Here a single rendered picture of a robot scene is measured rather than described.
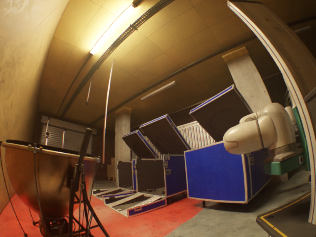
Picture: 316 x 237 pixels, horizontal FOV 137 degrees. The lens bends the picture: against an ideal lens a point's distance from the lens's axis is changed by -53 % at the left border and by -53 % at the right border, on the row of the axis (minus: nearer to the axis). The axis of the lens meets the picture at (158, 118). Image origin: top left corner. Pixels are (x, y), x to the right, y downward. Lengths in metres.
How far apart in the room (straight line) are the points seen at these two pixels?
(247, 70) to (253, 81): 0.34
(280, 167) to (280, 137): 0.13
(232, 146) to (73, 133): 7.55
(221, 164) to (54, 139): 7.19
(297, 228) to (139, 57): 3.59
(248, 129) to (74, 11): 3.03
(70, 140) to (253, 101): 7.80
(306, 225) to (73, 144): 7.90
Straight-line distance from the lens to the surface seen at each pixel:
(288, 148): 0.68
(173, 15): 2.79
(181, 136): 2.95
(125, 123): 5.41
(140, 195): 2.82
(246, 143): 0.68
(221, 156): 1.74
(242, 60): 3.63
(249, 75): 3.36
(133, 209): 2.03
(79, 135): 7.86
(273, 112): 0.69
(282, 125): 0.68
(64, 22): 3.16
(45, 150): 0.64
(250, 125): 0.69
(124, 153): 5.11
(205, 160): 1.91
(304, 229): 0.75
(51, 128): 7.62
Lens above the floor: 0.72
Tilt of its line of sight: 21 degrees up
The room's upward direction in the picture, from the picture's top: 4 degrees counter-clockwise
